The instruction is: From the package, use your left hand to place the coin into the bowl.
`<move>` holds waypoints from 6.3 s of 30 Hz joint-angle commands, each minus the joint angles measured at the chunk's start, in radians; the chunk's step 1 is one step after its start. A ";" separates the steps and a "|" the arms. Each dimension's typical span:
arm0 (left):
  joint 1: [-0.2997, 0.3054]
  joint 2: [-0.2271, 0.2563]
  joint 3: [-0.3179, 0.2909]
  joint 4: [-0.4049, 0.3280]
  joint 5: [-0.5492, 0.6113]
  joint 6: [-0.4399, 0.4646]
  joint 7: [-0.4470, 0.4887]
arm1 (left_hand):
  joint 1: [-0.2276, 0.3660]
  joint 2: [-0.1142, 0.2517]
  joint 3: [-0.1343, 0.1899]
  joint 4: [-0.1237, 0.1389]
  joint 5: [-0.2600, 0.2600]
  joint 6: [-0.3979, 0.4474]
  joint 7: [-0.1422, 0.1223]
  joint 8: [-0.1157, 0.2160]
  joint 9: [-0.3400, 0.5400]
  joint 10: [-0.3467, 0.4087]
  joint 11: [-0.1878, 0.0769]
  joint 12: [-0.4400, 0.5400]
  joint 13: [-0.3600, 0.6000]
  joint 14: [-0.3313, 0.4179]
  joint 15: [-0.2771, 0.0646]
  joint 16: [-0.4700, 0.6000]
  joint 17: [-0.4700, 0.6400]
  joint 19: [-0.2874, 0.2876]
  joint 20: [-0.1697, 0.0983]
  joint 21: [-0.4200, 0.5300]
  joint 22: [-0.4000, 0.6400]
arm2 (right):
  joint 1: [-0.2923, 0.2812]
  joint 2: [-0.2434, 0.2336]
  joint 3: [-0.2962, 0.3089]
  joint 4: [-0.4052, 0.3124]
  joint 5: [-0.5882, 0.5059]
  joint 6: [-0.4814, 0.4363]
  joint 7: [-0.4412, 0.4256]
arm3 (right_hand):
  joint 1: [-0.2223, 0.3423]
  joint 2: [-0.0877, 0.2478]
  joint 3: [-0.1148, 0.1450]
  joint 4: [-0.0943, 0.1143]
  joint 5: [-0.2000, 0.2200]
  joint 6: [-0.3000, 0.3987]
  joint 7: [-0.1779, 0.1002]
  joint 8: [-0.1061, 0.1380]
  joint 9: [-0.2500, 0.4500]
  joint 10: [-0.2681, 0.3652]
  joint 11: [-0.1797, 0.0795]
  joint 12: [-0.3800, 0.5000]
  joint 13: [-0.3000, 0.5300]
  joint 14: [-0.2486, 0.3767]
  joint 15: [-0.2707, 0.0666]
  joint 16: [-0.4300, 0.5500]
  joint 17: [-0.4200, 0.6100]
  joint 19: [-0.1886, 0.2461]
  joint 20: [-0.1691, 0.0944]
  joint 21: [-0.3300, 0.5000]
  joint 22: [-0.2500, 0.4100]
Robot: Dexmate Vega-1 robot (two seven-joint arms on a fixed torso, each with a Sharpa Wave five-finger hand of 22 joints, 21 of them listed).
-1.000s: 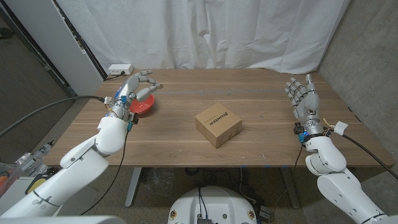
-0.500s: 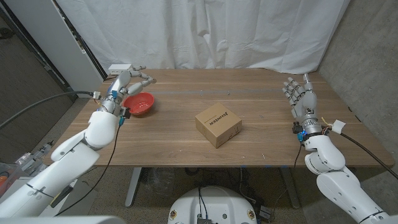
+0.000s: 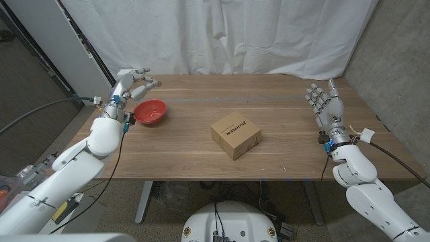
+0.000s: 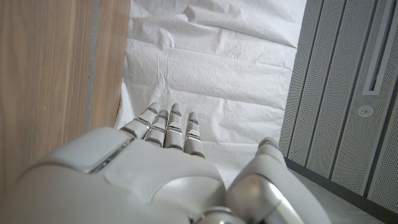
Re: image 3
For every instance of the white curtain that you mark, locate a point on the white curtain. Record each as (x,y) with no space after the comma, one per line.
(218,33)

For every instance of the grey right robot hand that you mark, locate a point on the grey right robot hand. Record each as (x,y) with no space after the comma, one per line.
(331,112)

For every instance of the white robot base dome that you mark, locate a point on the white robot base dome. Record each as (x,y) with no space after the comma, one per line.
(230,222)

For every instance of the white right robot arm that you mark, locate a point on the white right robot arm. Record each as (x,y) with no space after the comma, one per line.
(369,201)

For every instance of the brown cardboard package box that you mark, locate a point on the brown cardboard package box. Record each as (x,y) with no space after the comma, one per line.
(240,139)

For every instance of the red bowl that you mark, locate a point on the red bowl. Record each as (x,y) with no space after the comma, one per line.
(151,112)

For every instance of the clear plastic clutter pile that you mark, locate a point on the clear plastic clutter pile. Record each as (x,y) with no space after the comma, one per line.
(33,169)

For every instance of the yellow black foot pedal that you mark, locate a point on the yellow black foot pedal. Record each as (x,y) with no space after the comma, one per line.
(62,210)

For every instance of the white cabinet panel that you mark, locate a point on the white cabinet panel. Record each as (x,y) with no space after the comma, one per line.
(64,50)

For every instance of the grey power adapter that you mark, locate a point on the grey power adapter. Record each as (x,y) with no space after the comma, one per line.
(286,230)

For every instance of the white power strip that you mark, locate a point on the white power strip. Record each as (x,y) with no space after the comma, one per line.
(121,71)

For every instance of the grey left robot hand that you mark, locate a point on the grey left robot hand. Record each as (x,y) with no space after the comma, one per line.
(122,89)

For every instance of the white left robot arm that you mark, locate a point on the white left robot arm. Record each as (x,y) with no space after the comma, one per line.
(67,171)

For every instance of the clear plastic storage bin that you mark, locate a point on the clear plastic storage bin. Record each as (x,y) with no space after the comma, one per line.
(6,193)

